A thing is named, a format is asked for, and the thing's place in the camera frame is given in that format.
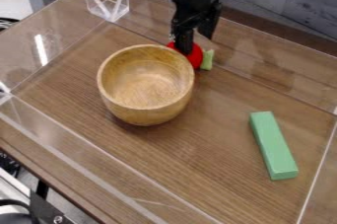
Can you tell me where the red plush fruit green leaf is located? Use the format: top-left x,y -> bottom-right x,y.
166,41 -> 214,71

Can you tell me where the clear acrylic tray wall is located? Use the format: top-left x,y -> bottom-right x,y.
0,90 -> 221,224

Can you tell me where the wooden bowl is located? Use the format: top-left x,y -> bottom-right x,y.
96,44 -> 194,126

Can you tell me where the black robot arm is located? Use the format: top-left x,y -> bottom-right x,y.
169,0 -> 222,54

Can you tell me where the black metal bracket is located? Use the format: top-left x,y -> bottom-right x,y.
30,191 -> 76,224

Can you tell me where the clear acrylic corner bracket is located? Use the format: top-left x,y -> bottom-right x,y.
85,0 -> 129,23

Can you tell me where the green rectangular block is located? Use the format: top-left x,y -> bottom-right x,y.
249,112 -> 298,181

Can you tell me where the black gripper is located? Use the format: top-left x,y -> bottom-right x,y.
170,0 -> 222,55

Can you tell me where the black cable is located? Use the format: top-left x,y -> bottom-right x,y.
0,197 -> 37,224

